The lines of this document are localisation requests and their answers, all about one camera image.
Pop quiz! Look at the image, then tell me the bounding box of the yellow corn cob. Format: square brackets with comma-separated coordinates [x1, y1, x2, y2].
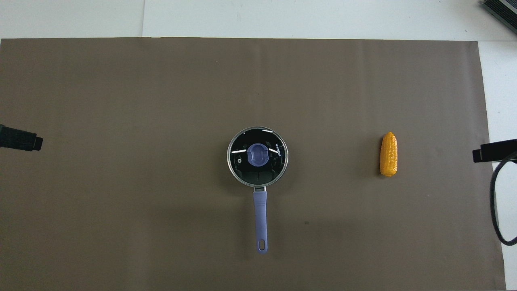
[380, 132, 398, 177]

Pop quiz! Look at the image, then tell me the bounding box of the glass lid with blue knob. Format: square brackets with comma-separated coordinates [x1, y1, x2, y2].
[227, 127, 289, 188]

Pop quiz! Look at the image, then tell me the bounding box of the dark grey ribbed device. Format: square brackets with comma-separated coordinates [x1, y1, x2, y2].
[480, 0, 517, 35]

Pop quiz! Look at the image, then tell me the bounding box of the brown table mat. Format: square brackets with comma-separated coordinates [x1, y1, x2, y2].
[0, 38, 506, 291]

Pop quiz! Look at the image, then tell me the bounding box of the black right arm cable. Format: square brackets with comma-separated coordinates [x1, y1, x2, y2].
[490, 152, 517, 246]

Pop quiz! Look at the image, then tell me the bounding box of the blue saucepan with long handle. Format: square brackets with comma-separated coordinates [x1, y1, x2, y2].
[227, 127, 289, 255]

